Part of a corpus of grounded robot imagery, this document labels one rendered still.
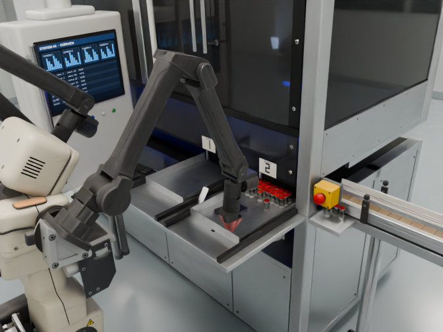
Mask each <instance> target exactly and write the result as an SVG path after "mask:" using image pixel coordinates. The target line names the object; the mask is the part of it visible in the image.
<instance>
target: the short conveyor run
mask: <svg viewBox="0 0 443 332"><path fill-rule="evenodd" d="M341 183H342V184H343V196H342V201H341V202H340V203H338V204H339V205H340V206H343V207H345V215H346V216H348V217H350V218H352V219H355V220H356V225H355V226H354V227H353V228H355V229H358V230H360V231H362V232H364V233H366V234H368V235H371V236H373V237H376V238H378V239H380V240H383V241H384V242H387V243H389V244H391V245H393V246H396V247H398V248H401V249H402V250H405V251H407V252H409V253H411V254H414V255H416V256H418V257H420V258H422V259H424V260H427V261H429V262H432V263H434V264H436V265H439V266H440V267H443V215H442V214H440V213H437V212H435V211H432V210H429V209H426V208H424V207H421V206H418V205H415V204H412V203H410V202H406V201H404V200H401V199H399V198H396V197H393V196H390V195H388V187H386V186H388V184H389V182H388V181H386V180H384V181H383V182H382V184H383V186H381V191H380V192H379V191H377V190H374V189H371V188H368V187H366V186H363V185H360V184H357V183H355V182H352V181H350V180H346V179H342V180H341Z"/></svg>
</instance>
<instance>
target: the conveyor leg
mask: <svg viewBox="0 0 443 332"><path fill-rule="evenodd" d="M383 247H384V241H383V240H380V239H378V238H376V237H373V236H370V242H369V250H368V255H367V263H366V268H365V276H364V280H363V288H362V293H361V301H360V306H359V314H358V318H357V326H356V331H355V332H369V325H370V319H371V314H372V307H373V303H374V296H375V292H376V285H377V280H378V274H379V269H380V262H381V258H382V251H383Z"/></svg>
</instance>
